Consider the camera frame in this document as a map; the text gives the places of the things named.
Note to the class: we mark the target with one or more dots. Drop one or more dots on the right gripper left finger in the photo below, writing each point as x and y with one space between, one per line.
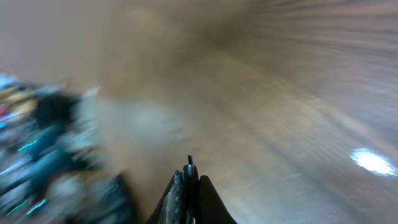
171 208

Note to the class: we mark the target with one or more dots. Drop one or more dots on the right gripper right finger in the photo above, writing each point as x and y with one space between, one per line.
212 208

